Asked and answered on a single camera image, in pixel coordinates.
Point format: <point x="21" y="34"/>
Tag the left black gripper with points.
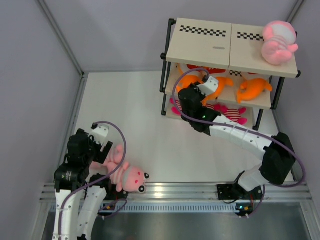
<point x="99" y="155"/>

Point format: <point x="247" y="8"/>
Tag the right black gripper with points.
<point x="197" y="90"/>

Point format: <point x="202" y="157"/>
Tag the magenta plush with yellow glasses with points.
<point x="176" y="107"/>

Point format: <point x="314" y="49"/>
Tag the orange shark plush top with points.
<point x="190" y="78"/>

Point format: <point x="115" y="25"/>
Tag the orange shark plush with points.
<point x="223" y="80"/>
<point x="252" y="86"/>
<point x="190" y="78"/>

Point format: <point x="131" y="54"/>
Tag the light pink plush with face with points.
<point x="128" y="178"/>

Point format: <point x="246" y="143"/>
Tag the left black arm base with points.
<point x="113" y="195"/>

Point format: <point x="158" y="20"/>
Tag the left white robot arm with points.
<point x="78" y="194"/>

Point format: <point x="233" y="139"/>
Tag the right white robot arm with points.
<point x="274" y="151"/>

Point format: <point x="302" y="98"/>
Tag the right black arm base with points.
<point x="232" y="192"/>

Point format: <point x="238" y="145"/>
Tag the beige three-tier shelf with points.
<point x="228" y="46"/>

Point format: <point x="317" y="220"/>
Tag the light pink plush on shelf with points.
<point x="279" y="42"/>

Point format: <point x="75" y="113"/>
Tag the magenta striped plush left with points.
<point x="217" y="107"/>

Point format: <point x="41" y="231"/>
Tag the magenta striped plush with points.
<point x="234" y="114"/>
<point x="217" y="107"/>

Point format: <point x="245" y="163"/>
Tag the magenta striped plush right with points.
<point x="234" y="114"/>

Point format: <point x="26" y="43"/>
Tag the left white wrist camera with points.
<point x="100" y="131"/>

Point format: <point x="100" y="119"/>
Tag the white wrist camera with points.
<point x="100" y="131"/>
<point x="209" y="87"/>

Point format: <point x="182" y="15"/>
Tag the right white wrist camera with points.
<point x="209" y="87"/>

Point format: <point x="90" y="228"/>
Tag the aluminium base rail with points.
<point x="203" y="197"/>

